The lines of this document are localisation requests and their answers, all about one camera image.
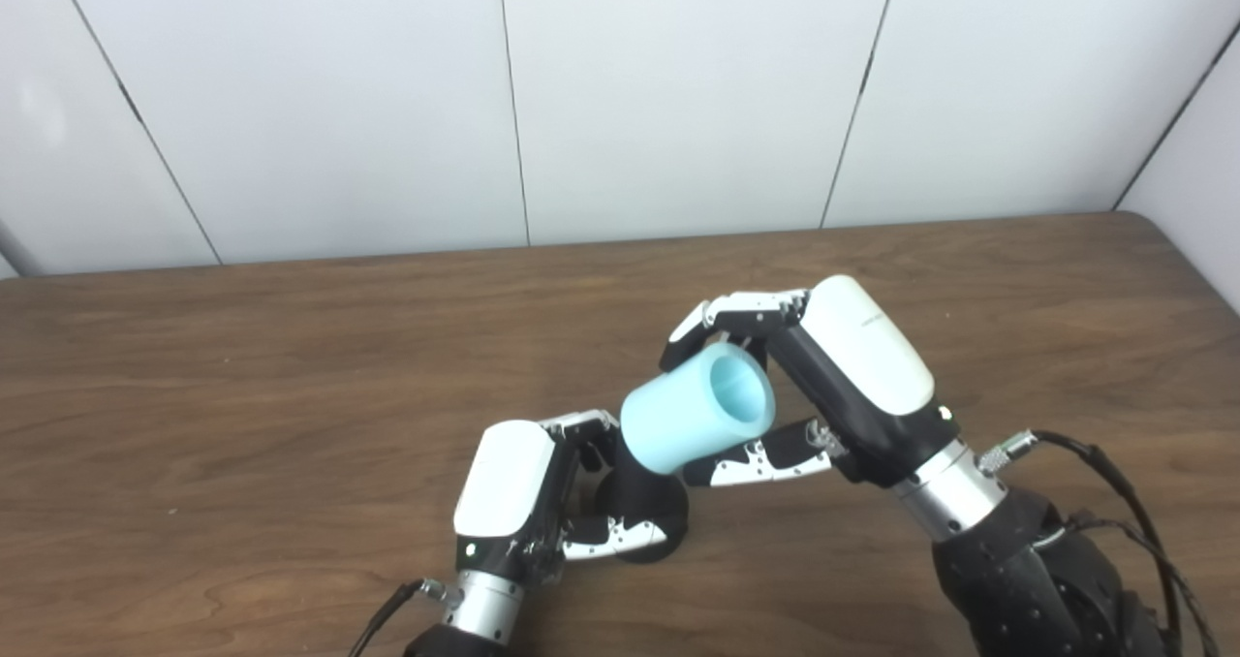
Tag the white and black left hand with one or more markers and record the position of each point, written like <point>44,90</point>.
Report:
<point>504,478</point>

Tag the white and black right hand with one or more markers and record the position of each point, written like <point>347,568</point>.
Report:
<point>867,347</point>

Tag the light blue cylinder cup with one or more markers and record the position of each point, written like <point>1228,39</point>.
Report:
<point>678,415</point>

